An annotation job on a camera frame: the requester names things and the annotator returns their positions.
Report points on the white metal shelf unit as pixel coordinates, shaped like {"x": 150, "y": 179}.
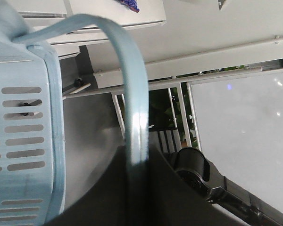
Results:
{"x": 43, "y": 13}

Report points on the light blue plastic basket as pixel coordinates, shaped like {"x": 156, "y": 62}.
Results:
{"x": 32, "y": 151}

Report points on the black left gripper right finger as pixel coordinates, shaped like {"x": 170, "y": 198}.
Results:
{"x": 173, "y": 203}

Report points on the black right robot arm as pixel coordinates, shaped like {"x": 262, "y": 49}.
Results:
{"x": 202, "y": 176}

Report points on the blue chip bag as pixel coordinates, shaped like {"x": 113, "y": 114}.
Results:
{"x": 130, "y": 4}

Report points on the green potted plant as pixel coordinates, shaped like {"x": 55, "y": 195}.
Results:
{"x": 165, "y": 110}

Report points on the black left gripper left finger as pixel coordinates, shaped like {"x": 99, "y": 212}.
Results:
{"x": 104, "y": 203}

